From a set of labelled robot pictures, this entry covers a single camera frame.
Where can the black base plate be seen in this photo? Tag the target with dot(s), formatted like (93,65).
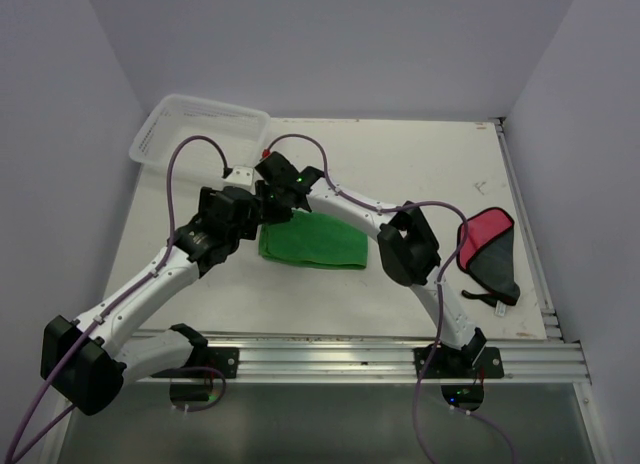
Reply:
(223,359)
(450,364)

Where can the green microfiber towel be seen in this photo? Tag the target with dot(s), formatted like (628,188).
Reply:
(314,240)

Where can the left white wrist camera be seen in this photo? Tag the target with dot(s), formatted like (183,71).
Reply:
(239,176)

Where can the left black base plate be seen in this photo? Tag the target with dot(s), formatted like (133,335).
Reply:
(223,359)

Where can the white plastic basket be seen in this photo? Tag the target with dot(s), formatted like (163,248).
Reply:
(240,132)

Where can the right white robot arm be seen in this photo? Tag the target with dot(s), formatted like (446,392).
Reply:
(407,246)

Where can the aluminium mounting rail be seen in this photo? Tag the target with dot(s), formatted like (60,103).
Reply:
(367,360)

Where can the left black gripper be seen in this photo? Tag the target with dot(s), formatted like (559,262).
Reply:
(248,229)

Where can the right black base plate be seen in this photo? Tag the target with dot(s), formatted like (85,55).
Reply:
(450,364)

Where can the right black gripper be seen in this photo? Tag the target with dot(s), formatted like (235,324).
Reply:
(266,214)

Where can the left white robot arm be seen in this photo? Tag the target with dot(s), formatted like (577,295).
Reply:
(90,360)

